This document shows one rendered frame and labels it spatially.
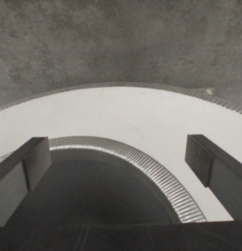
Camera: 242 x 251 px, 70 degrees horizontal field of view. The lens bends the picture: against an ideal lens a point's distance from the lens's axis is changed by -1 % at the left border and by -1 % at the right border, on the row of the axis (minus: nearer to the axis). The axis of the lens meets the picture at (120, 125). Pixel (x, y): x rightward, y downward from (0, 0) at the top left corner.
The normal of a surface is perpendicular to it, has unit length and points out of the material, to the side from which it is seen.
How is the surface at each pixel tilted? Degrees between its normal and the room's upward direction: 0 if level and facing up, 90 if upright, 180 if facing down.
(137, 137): 90
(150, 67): 0
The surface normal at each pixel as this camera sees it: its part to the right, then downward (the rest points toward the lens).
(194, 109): -0.14, -0.76
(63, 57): -0.09, 0.65
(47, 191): 0.42, 0.54
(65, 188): 0.22, 0.61
